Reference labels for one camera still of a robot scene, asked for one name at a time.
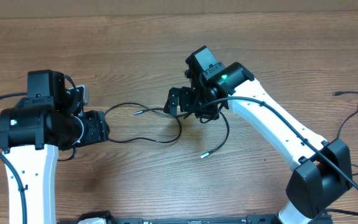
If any thin black USB cable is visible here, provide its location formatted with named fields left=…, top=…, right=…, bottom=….
left=333, top=90, right=358, bottom=144

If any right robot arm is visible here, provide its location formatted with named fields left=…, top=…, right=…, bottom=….
left=163, top=46, right=352, bottom=223

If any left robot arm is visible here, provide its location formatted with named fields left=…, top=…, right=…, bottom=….
left=0, top=70, right=109, bottom=223

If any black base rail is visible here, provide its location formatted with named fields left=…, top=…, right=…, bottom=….
left=115, top=215, right=277, bottom=224

